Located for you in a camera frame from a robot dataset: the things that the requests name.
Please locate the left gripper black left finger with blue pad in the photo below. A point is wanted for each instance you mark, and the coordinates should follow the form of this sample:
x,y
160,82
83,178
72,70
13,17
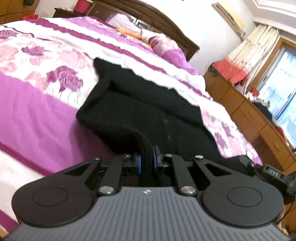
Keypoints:
x,y
66,196

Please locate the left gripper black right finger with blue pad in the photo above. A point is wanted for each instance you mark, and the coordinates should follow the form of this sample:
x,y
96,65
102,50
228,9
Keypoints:
x,y
231,197

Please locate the black button cardigan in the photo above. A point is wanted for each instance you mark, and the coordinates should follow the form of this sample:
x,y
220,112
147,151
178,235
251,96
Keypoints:
x,y
132,115

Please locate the low wooden cabinet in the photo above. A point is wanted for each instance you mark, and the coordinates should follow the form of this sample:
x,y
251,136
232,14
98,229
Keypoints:
x,y
256,128

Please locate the cream and coral curtain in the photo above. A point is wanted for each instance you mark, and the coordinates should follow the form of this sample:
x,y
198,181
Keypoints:
x,y
241,65

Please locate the pink purple floral bedspread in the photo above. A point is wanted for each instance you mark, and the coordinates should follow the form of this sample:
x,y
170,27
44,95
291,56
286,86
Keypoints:
x,y
46,75

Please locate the purple floral folded quilt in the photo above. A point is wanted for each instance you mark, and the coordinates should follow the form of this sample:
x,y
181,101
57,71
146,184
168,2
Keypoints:
x,y
168,49

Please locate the red box on floor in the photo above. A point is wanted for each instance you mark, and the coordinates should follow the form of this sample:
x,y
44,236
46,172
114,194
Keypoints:
x,y
30,17

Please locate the light purple pillow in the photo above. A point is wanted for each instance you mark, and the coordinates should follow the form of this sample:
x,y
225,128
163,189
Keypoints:
x,y
118,20

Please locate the dark wooden nightstand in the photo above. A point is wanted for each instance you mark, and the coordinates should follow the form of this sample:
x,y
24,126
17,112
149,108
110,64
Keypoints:
x,y
63,13

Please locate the dark wooden headboard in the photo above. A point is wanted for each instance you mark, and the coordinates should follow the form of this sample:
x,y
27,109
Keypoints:
x,y
147,17

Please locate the red plastic bucket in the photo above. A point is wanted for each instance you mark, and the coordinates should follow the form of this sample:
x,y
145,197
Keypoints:
x,y
82,6

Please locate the wooden wardrobe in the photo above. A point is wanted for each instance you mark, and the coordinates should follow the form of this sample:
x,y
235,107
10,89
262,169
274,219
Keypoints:
x,y
15,10

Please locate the white wall air conditioner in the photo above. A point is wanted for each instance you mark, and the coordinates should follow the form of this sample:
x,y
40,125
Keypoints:
x,y
232,19

